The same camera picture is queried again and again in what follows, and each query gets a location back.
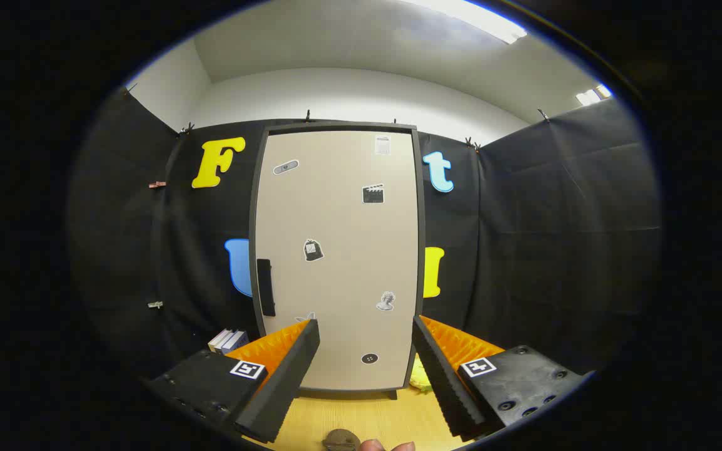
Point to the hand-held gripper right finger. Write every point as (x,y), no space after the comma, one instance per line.
(445,388)

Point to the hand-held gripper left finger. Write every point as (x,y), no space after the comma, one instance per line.
(286,388)

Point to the brown knitted slipper shoe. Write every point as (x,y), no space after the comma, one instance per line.
(340,440)

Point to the dark grey shoe cabinet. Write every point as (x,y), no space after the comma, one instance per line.
(336,126)

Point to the yellow round object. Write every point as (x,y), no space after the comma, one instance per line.
(420,379)

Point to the blue book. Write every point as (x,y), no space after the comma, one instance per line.
(235,341)

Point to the black backdrop cloth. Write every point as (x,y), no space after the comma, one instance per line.
(555,250)

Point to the small ceiling light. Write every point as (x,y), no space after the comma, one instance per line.
(591,95)

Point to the long ceiling light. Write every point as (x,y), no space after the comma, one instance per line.
(474,17)

